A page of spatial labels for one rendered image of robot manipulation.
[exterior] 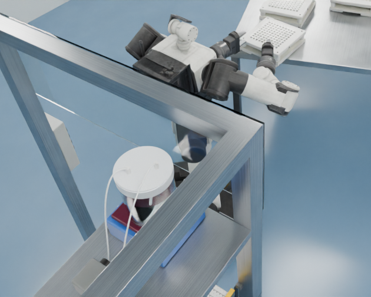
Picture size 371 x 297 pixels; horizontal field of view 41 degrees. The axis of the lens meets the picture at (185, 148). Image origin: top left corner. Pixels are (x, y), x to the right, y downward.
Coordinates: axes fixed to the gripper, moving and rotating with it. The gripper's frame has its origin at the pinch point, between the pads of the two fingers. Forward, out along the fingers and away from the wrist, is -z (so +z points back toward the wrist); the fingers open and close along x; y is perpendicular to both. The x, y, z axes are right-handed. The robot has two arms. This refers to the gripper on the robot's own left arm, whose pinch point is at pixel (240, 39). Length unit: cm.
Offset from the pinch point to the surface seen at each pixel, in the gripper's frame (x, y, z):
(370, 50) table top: 13, 43, -49
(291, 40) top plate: 5.7, 14.4, -21.4
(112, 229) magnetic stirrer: -34, 73, 118
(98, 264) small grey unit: -36, 80, 127
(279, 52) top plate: 5.8, 16.3, -10.8
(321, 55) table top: 12.9, 27.5, -29.7
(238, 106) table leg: 54, -8, -4
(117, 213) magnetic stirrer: -39, 72, 114
